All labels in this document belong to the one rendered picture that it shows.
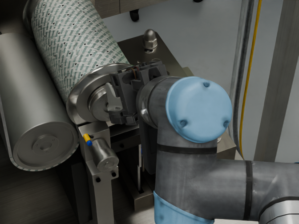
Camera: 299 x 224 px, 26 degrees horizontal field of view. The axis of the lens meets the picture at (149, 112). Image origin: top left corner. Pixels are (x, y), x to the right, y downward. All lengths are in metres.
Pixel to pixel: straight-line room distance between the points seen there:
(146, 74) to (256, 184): 0.22
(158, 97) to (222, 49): 2.31
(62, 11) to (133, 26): 2.02
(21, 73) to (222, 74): 1.87
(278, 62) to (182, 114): 1.43
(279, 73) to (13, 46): 1.14
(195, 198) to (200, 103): 0.12
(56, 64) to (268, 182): 0.50
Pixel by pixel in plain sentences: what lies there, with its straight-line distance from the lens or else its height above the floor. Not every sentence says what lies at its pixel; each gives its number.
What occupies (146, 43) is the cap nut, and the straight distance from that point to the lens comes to 1.53.
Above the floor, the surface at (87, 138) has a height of 1.24.
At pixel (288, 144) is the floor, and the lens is 2.74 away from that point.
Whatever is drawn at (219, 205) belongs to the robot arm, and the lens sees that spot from 0.79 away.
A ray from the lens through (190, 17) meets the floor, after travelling 3.28.
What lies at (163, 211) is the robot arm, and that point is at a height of 1.39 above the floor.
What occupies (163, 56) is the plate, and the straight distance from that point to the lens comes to 1.52.
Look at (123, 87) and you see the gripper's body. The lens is 0.95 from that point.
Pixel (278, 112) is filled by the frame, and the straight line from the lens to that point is 2.32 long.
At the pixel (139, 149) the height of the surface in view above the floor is 1.08.
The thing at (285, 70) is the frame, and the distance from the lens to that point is 2.18.
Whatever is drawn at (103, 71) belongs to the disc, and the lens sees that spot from 1.07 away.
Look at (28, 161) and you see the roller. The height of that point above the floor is 1.14.
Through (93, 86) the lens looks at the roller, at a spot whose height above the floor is 1.29.
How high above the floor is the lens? 2.05
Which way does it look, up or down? 47 degrees down
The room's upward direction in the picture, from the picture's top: straight up
